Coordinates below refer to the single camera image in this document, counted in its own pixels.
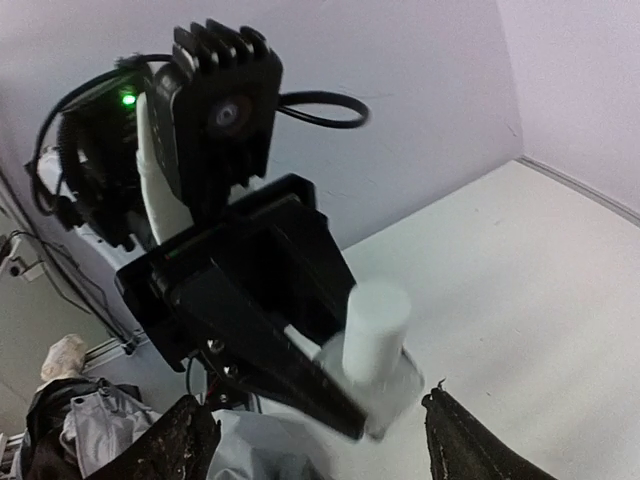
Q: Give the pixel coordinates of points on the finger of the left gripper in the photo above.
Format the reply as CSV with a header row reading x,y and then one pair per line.
x,y
304,278
233,317

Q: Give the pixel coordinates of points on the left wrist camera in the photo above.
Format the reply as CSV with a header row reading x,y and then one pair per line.
x,y
212,109

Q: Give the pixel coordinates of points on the clear nail polish bottle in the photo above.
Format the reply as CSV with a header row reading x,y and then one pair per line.
x,y
383,401

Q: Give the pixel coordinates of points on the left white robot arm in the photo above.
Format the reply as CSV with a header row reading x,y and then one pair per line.
x,y
95,149

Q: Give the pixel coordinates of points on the aluminium table back rail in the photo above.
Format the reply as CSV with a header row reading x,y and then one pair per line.
x,y
614,206

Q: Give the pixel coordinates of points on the black and grey sleeve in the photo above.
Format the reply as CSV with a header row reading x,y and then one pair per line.
x,y
251,446

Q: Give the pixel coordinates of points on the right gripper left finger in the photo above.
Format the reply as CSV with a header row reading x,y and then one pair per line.
x,y
122,438

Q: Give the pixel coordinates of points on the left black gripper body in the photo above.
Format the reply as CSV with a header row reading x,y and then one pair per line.
x,y
232,242

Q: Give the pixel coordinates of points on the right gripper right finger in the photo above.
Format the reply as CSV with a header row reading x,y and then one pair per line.
x,y
461,447

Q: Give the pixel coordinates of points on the white nail polish cap brush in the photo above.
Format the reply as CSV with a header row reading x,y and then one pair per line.
x,y
377,319

